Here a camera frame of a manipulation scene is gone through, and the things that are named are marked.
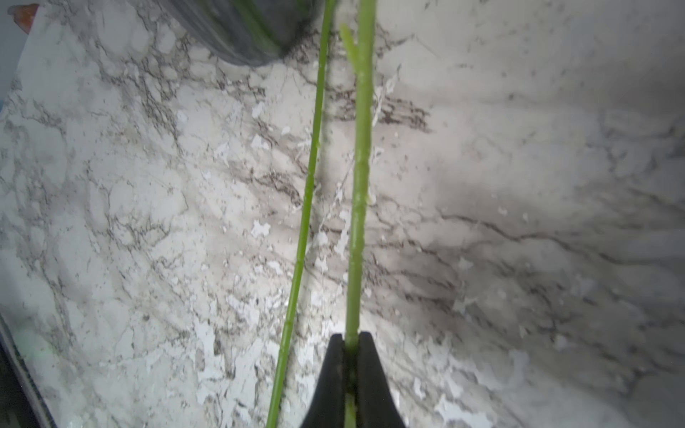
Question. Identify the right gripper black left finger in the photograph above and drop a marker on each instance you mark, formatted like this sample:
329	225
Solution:
327	407

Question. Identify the light blue flower stem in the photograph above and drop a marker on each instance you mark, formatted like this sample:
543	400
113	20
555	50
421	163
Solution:
360	53
291	311

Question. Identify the pink ribbed glass vase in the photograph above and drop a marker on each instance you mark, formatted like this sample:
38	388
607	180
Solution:
246	33

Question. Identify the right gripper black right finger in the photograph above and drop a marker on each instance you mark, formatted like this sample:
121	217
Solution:
376	408

